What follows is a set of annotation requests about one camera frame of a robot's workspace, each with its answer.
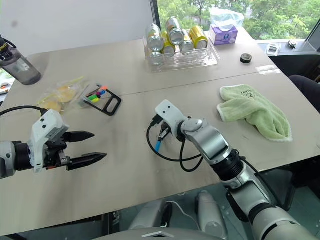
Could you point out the clear bag of yellow snacks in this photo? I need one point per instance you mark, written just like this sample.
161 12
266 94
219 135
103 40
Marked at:
61 96

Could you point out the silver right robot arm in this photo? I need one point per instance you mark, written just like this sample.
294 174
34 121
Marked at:
215 145

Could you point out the clear plastic can bin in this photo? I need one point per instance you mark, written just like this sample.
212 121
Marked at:
185 58

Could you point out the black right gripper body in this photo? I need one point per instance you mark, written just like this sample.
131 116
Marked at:
170 128

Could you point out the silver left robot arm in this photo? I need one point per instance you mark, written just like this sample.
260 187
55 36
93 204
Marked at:
7 160

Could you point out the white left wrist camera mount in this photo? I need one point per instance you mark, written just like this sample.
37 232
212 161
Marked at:
45 125

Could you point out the small black round cap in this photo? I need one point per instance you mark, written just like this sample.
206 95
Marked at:
245 58

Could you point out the clear pack of coloured highlighters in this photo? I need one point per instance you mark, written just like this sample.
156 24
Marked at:
96 96

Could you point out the silver robot torso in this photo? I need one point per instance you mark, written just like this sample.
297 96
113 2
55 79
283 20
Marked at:
162 233

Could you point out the green towel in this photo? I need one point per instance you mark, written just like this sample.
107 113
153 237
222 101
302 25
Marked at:
257 112

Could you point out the grey translucent water bottle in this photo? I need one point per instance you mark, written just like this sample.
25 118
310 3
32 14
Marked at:
21 66

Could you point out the black pen holder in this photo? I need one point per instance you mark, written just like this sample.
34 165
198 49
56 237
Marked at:
111 102

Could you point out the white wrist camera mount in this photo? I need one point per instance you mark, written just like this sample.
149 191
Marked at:
45 125
170 112

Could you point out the purple tissue box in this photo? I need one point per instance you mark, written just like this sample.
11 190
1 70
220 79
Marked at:
222 35

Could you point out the small white box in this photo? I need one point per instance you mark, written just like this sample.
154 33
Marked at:
273 48

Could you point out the silver robot leg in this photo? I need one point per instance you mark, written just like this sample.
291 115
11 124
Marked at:
210 215
150 215

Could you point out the dark chair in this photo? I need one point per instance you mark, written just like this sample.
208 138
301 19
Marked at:
306 90

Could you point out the small dark object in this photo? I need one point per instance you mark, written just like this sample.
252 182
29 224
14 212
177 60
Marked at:
291 44

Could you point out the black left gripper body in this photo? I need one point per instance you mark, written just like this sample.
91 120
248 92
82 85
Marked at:
55 152

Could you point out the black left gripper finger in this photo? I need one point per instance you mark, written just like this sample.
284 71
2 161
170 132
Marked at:
87 160
80 136

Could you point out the silver yellow drink can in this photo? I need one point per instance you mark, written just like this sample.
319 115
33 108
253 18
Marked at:
175 31
155 37

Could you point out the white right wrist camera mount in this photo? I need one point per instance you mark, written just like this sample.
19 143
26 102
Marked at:
170 112

